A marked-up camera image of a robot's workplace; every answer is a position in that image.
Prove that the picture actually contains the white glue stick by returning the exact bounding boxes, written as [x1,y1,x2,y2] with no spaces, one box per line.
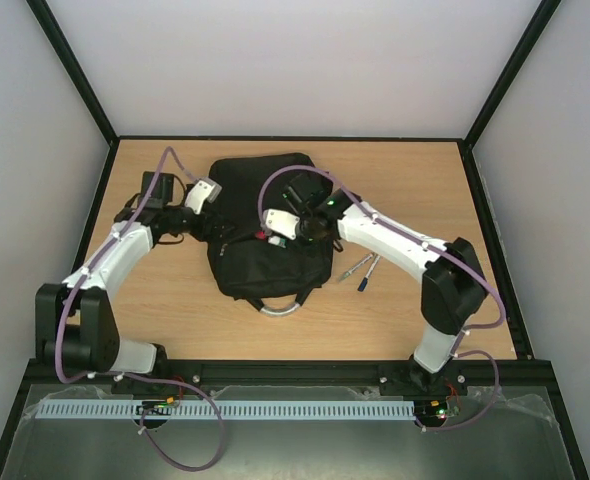
[268,236,287,248]

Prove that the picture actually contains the blue marker pen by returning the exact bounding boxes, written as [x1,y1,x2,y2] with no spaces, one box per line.
[357,255,381,292]

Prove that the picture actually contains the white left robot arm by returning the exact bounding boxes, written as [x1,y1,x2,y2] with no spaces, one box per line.
[35,171,222,383]

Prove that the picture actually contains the black aluminium frame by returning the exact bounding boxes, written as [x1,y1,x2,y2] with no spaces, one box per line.
[28,1,588,479]

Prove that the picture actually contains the green marker pen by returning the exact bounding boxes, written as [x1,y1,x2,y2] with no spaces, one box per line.
[338,253,374,282]

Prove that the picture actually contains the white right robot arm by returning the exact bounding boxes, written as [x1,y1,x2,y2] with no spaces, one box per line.
[262,187,489,392]

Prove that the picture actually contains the black backpack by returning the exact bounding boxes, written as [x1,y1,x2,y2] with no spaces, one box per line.
[207,152,334,317]

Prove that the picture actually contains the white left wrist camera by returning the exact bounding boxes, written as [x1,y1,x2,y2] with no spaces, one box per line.
[184,177,222,215]

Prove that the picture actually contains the grey slotted cable duct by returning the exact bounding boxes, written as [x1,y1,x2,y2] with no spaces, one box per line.
[35,399,416,421]

